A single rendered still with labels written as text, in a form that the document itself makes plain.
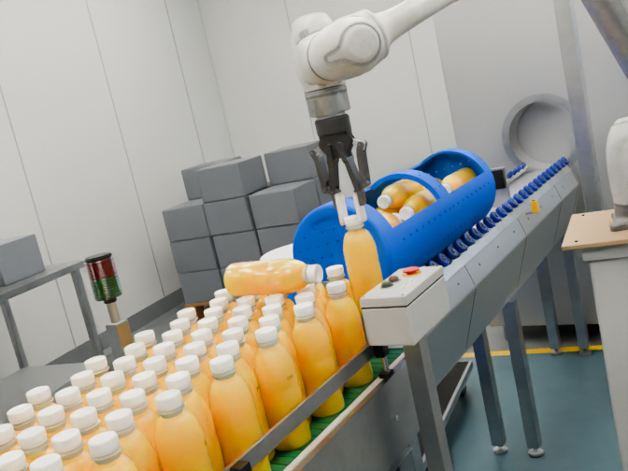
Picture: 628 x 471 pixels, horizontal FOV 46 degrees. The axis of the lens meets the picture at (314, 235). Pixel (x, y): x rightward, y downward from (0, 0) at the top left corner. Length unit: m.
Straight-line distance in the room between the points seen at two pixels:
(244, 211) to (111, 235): 1.16
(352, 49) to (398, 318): 0.51
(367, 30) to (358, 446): 0.78
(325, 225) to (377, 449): 0.61
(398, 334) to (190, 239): 4.52
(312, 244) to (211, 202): 3.83
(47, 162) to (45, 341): 1.29
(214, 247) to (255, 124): 2.22
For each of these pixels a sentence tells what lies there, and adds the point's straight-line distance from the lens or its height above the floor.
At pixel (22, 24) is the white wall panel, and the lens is 5.89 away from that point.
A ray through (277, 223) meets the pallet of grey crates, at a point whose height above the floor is 0.69.
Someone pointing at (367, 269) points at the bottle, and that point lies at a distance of 1.59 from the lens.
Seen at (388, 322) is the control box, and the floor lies 1.05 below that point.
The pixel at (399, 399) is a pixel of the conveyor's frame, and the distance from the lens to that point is 1.61.
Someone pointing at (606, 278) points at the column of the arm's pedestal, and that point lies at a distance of 1.97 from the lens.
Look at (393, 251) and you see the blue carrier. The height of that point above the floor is 1.09.
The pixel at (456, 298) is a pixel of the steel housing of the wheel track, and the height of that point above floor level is 0.85.
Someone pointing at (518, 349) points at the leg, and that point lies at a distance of 2.87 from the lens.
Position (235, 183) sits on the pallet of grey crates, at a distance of 5.53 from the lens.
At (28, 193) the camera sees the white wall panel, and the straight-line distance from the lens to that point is 5.52.
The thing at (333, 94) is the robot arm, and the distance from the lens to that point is 1.54.
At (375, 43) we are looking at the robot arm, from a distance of 1.37.
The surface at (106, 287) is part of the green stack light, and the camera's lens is 1.71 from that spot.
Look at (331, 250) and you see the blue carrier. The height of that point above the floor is 1.12.
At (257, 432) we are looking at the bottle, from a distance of 1.24.
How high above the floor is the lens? 1.48
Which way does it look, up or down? 10 degrees down
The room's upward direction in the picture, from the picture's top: 13 degrees counter-clockwise
